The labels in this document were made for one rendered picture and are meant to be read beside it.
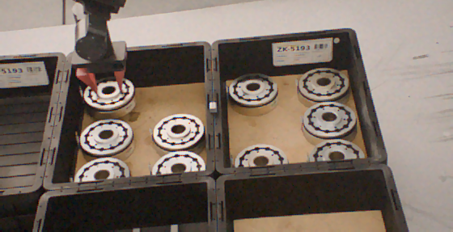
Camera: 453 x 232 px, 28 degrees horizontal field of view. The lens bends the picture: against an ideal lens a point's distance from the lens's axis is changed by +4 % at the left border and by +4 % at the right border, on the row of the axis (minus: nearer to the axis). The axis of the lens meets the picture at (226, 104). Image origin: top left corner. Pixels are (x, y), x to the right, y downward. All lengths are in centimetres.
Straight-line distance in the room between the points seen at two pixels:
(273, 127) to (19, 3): 219
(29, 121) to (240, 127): 44
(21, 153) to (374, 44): 89
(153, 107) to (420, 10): 79
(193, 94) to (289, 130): 24
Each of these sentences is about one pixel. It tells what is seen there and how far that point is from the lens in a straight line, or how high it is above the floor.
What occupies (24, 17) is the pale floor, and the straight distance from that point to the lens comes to 370.
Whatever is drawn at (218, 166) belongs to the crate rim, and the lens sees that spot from 154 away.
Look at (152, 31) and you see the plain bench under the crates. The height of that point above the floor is 70.
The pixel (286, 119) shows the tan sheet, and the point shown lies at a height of 83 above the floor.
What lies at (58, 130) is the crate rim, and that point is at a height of 93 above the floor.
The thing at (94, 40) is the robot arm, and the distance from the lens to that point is 162.
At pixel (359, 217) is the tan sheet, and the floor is 83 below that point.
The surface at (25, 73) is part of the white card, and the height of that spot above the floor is 89.
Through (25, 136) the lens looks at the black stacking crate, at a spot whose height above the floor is 83.
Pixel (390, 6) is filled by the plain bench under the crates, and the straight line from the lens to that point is 231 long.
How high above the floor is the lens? 201
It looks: 41 degrees down
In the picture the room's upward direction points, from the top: 6 degrees counter-clockwise
